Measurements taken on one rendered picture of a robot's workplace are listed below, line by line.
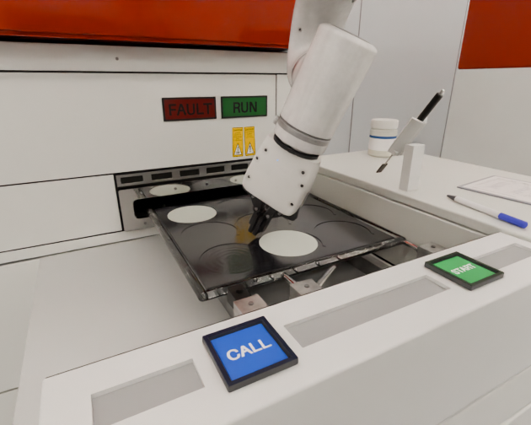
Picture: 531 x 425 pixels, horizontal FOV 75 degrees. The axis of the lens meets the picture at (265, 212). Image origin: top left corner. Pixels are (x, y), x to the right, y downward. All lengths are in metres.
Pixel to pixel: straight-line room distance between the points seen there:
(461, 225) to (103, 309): 0.58
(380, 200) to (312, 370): 0.49
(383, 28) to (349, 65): 2.72
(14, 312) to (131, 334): 0.40
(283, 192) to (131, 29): 0.41
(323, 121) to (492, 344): 0.32
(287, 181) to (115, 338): 0.33
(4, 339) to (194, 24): 0.75
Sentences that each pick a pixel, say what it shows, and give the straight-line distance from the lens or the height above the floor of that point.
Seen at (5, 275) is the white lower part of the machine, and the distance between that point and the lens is 0.87.
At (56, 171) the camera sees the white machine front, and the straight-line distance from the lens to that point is 0.79.
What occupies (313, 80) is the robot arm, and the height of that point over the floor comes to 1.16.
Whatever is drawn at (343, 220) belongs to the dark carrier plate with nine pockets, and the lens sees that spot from 0.70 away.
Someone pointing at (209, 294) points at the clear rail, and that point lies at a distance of 0.46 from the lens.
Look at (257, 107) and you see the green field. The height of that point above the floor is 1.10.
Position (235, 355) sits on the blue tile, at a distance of 0.28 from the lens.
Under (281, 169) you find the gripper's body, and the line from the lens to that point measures 0.53.
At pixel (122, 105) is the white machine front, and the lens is 0.78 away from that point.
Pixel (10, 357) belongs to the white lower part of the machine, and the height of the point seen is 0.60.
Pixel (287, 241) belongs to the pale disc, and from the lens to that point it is 0.60.
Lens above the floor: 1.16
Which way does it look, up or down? 21 degrees down
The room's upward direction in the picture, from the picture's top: straight up
